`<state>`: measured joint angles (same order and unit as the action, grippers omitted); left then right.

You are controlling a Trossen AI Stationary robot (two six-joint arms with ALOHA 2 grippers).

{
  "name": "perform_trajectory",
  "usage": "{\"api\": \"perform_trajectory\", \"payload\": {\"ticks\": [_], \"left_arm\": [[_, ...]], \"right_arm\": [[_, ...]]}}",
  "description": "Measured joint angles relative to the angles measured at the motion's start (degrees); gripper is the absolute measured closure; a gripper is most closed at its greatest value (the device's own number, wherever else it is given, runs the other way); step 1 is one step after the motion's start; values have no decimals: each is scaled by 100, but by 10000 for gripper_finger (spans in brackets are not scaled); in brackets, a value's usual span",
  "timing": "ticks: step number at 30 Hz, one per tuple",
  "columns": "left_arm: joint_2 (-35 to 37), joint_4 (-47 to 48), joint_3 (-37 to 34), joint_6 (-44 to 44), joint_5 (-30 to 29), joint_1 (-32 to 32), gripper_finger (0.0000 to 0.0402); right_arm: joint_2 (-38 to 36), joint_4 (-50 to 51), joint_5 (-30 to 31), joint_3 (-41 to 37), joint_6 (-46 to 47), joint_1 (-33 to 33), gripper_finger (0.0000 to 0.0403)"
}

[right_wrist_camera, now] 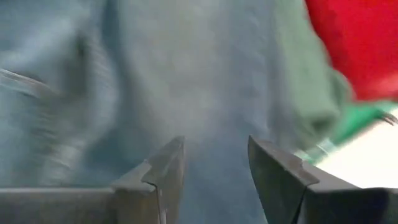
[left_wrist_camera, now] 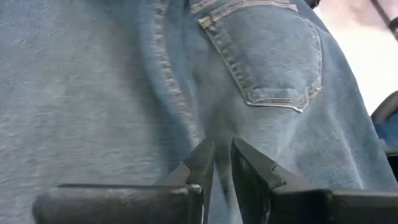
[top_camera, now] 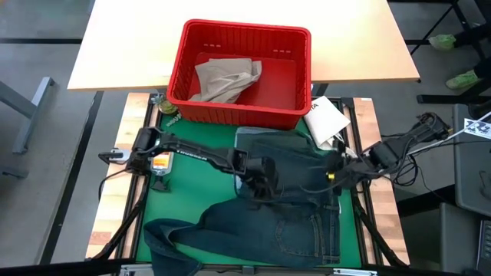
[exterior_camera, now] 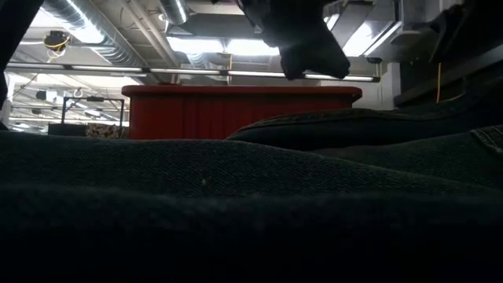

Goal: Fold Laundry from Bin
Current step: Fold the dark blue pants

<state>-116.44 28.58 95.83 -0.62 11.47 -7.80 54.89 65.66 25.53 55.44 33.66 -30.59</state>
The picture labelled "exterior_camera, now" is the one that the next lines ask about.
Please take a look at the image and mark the dark shelving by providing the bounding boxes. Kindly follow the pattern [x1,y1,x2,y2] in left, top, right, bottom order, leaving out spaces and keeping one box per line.
[392,46,503,108]

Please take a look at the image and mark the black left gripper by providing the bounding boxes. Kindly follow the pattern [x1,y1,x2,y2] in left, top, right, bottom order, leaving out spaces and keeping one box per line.
[238,0,352,82]

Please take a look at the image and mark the white pillar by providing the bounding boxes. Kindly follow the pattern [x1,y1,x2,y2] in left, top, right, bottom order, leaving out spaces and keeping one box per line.
[1,76,13,127]

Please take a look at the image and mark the silver ventilation duct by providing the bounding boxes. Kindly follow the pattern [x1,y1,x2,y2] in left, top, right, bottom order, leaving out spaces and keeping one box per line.
[41,0,147,68]

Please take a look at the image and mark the black background frame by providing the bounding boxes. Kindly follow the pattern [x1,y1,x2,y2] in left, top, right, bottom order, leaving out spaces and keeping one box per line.
[61,96,126,129]

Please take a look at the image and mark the red plastic laundry bin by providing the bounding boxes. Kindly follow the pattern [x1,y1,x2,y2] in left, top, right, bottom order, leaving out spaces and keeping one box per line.
[121,83,363,141]

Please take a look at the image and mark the black monitor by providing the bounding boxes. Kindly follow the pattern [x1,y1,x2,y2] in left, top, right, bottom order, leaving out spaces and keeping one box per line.
[47,123,89,137]

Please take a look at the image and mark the long light tube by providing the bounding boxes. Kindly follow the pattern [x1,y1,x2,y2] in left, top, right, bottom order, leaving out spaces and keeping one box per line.
[6,61,381,83]

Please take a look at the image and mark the yellow hanging cable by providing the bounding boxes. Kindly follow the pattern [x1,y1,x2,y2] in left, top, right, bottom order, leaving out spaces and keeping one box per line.
[435,61,442,105]

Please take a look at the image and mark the short round silver duct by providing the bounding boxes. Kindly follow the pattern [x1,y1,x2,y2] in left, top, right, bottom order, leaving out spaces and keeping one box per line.
[159,0,190,25]

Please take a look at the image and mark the small pineapple plant ornament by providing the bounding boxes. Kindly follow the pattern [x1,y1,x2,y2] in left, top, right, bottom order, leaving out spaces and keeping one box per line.
[86,123,129,140]

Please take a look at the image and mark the black yellow cord reel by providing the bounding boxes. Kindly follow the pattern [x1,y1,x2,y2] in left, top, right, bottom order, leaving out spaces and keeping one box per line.
[42,30,72,54]

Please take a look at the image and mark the dark blue denim jeans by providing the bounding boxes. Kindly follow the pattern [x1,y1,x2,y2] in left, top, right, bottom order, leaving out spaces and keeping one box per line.
[0,76,503,283]

